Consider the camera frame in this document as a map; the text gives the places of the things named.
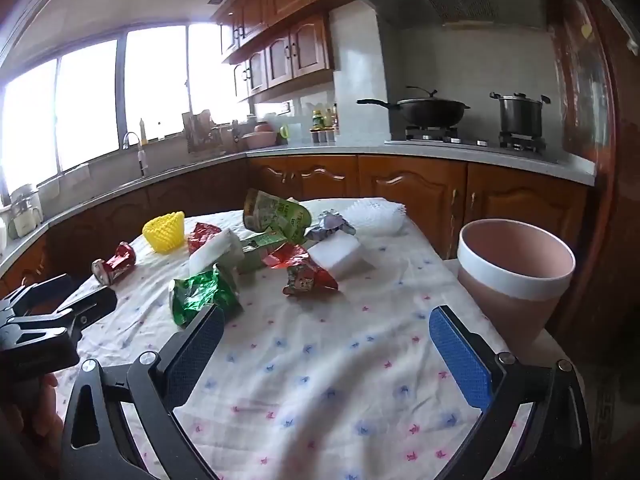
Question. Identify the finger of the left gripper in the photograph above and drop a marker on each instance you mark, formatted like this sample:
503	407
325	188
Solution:
85	311
37	298

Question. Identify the pink basin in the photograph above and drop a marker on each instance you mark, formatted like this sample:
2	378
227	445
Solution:
263	136

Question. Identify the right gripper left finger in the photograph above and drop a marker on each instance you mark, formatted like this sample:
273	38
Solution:
97	442

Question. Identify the dish rack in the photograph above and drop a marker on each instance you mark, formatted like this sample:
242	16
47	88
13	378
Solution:
202	134

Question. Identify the green drink pouch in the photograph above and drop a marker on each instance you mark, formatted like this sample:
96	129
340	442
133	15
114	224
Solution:
265	212

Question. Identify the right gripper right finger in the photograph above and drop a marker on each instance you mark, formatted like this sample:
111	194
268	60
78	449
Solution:
555	443

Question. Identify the upper wooden cabinets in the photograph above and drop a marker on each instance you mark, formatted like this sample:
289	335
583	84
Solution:
273	42

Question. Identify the yellow foam fruit net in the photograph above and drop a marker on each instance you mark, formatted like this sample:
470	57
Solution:
165	233

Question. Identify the person's left hand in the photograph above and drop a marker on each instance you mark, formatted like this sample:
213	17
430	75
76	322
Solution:
31	434

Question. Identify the black wok with lid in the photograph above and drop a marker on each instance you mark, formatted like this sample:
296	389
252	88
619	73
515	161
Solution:
428	112

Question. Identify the green foil snack bag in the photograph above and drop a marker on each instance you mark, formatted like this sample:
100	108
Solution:
212	287

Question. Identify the glass display cabinet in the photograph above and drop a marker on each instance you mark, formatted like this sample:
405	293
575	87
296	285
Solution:
597	56

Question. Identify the floral white tablecloth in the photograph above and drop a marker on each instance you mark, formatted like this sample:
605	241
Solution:
342	386

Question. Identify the glass jar on counter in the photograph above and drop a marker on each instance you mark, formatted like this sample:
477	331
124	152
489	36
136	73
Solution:
26	210

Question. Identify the pink white trash bin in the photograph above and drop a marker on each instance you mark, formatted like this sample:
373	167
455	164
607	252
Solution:
516	273

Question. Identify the dark red snack bag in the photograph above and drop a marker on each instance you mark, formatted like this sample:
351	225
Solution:
200	235

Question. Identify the seasoning bottles group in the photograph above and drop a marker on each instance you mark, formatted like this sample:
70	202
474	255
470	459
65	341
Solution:
325	125

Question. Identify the grey plastic wrapper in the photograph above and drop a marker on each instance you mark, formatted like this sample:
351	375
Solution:
329	222

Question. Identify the white sponge block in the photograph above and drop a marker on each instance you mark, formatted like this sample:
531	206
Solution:
342	255
224	248

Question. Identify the white foam fruit net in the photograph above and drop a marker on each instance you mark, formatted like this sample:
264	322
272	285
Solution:
375	216

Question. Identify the kitchen faucet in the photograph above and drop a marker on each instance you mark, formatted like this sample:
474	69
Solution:
141	156

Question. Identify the gas stove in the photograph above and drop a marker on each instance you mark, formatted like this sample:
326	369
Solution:
504	143

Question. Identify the crushed red soda can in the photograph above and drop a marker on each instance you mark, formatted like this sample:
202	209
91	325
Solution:
108	272

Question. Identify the green milk carton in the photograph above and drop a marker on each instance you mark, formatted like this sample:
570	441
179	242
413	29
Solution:
256	248

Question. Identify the black stock pot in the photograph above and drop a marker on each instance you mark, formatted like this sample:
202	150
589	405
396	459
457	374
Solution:
519	115

